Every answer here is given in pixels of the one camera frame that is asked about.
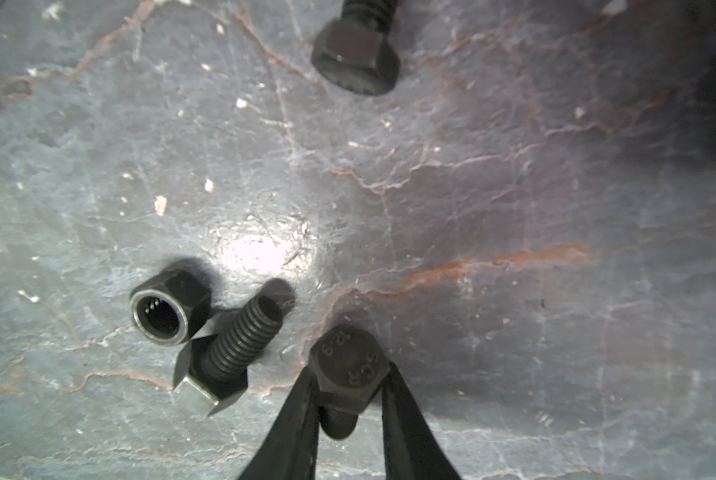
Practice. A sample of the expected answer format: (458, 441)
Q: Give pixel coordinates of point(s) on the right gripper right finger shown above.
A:
(410, 448)

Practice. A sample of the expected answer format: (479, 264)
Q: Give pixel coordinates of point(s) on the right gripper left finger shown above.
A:
(290, 449)

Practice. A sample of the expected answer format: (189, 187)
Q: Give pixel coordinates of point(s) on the black hex nut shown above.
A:
(171, 307)

